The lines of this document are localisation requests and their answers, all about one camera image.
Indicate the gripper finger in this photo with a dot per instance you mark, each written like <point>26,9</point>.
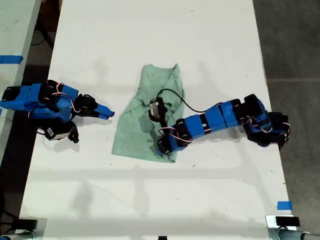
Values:
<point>106,110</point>
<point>103,116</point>

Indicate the pale green T-shirt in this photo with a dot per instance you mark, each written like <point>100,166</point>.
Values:
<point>135,135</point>

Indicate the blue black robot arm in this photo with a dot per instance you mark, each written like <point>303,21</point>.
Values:
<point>37,102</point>
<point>220,117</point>

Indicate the long blue tape strip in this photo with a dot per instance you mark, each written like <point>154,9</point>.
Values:
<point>11,59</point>

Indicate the white side table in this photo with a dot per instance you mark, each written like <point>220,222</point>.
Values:
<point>15,27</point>

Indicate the silver metal table clamp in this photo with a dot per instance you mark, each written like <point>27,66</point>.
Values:
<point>42,225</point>
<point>271,225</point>

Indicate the small black box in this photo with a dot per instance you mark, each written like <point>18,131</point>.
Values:
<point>287,221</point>
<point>25,223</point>

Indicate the short blue tape piece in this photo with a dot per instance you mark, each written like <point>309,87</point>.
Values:
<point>284,205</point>

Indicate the grey metal pipe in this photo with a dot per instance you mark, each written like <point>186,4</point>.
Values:
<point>297,235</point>
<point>15,236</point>

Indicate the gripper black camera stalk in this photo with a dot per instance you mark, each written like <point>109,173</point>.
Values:
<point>163,123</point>
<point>73,133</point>

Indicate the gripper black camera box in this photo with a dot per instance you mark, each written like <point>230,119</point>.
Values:
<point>156,108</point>
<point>58,131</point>

